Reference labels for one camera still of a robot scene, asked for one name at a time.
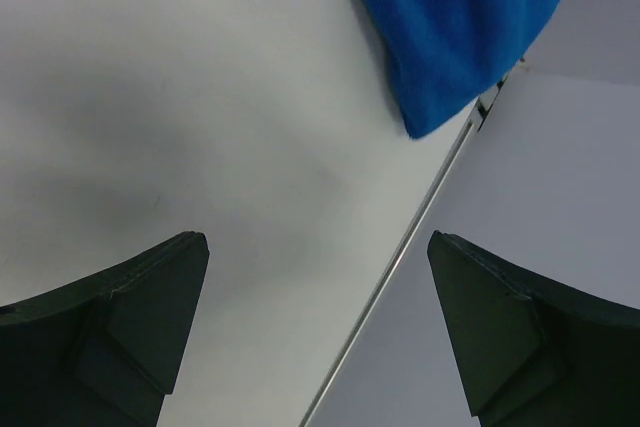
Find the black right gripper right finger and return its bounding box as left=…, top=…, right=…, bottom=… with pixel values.
left=427, top=231, right=639, bottom=426

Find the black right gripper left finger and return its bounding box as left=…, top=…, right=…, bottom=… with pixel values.
left=1, top=232, right=209, bottom=426

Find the blue microfibre towel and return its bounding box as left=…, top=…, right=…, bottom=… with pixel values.
left=362, top=0, right=560, bottom=139

